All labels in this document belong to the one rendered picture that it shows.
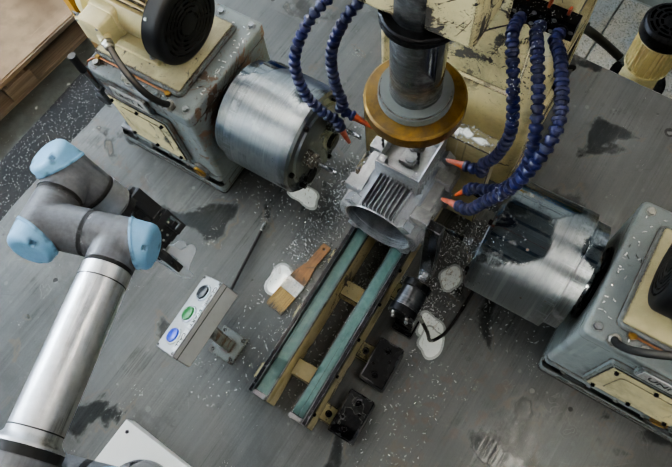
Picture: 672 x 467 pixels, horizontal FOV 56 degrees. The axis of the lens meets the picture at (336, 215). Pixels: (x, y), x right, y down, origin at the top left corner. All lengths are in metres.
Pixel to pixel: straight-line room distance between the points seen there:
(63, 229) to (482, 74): 0.83
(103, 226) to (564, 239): 0.79
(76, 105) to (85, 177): 1.90
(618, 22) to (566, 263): 1.43
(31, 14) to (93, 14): 1.83
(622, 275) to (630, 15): 1.46
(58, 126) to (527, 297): 2.23
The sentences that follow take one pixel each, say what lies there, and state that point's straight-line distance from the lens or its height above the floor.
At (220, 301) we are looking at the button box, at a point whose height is 1.07.
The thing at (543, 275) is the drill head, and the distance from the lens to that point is 1.22.
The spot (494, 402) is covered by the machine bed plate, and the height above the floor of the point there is 0.80.
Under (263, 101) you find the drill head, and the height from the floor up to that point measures 1.16.
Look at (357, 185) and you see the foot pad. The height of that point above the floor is 1.08.
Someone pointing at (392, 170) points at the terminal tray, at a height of 1.14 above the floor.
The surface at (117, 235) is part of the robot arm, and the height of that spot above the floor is 1.41.
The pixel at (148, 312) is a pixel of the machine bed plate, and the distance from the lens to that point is 1.62.
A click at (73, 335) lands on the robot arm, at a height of 1.43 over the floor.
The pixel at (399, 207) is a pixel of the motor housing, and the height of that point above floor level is 1.10.
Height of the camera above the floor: 2.27
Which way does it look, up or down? 67 degrees down
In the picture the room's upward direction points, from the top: 11 degrees counter-clockwise
